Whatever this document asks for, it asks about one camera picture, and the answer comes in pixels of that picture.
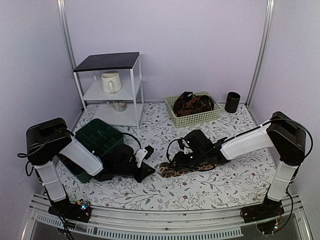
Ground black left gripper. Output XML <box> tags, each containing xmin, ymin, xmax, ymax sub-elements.
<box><xmin>115</xmin><ymin>162</ymin><xmax>156</xmax><ymax>184</ymax></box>

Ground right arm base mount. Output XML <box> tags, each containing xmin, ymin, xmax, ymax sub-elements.
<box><xmin>240</xmin><ymin>197</ymin><xmax>285</xmax><ymax>235</ymax></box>

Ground dark brown rolled ties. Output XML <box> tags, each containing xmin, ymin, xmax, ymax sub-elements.
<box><xmin>173</xmin><ymin>91</ymin><xmax>215</xmax><ymax>117</ymax></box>

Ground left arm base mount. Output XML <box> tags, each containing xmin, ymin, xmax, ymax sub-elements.
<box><xmin>48</xmin><ymin>198</ymin><xmax>92</xmax><ymax>223</ymax></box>

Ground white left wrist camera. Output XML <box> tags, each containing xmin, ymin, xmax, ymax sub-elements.
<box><xmin>135</xmin><ymin>145</ymin><xmax>155</xmax><ymax>168</ymax></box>

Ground aluminium frame post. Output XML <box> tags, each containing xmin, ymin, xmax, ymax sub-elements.
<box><xmin>245</xmin><ymin>0</ymin><xmax>275</xmax><ymax>109</ymax></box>
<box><xmin>56</xmin><ymin>0</ymin><xmax>87</xmax><ymax>111</ymax></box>

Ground pale green perforated basket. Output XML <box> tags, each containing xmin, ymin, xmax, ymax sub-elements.
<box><xmin>165</xmin><ymin>91</ymin><xmax>222</xmax><ymax>128</ymax></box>

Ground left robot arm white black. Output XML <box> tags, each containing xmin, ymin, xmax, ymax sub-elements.
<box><xmin>19</xmin><ymin>117</ymin><xmax>155</xmax><ymax>217</ymax></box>

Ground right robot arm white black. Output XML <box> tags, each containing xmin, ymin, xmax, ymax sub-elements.
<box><xmin>169</xmin><ymin>111</ymin><xmax>312</xmax><ymax>218</ymax></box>

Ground white ceramic mug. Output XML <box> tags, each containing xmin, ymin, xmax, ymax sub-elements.
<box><xmin>101</xmin><ymin>70</ymin><xmax>122</xmax><ymax>94</ymax></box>

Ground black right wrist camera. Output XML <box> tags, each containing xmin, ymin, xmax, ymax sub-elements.
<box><xmin>183</xmin><ymin>129</ymin><xmax>213</xmax><ymax>152</ymax></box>

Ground dark green plastic bin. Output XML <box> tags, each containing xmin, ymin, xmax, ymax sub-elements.
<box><xmin>58</xmin><ymin>118</ymin><xmax>124</xmax><ymax>184</ymax></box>

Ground right aluminium frame post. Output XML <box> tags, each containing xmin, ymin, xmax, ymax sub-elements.
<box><xmin>245</xmin><ymin>0</ymin><xmax>275</xmax><ymax>109</ymax></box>

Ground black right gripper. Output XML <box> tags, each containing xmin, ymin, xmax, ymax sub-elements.
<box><xmin>169</xmin><ymin>150</ymin><xmax>207</xmax><ymax>172</ymax></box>

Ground cream floral patterned tie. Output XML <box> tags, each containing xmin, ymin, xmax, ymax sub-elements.
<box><xmin>159</xmin><ymin>162</ymin><xmax>216</xmax><ymax>178</ymax></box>

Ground floral patterned table mat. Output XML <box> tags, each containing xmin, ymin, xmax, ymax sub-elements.
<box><xmin>56</xmin><ymin>103</ymin><xmax>276</xmax><ymax>211</ymax></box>

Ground left aluminium frame post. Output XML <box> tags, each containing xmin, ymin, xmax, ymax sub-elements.
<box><xmin>56</xmin><ymin>0</ymin><xmax>87</xmax><ymax>111</ymax></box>

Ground black cylindrical cup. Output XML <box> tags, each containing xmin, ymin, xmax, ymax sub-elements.
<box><xmin>224</xmin><ymin>91</ymin><xmax>241</xmax><ymax>114</ymax></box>

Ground aluminium front rail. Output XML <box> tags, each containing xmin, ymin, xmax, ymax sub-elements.
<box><xmin>21</xmin><ymin>194</ymin><xmax>317</xmax><ymax>240</ymax></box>

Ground white shelf with black top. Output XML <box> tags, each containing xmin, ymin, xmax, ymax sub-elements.
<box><xmin>73</xmin><ymin>52</ymin><xmax>144</xmax><ymax>128</ymax></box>

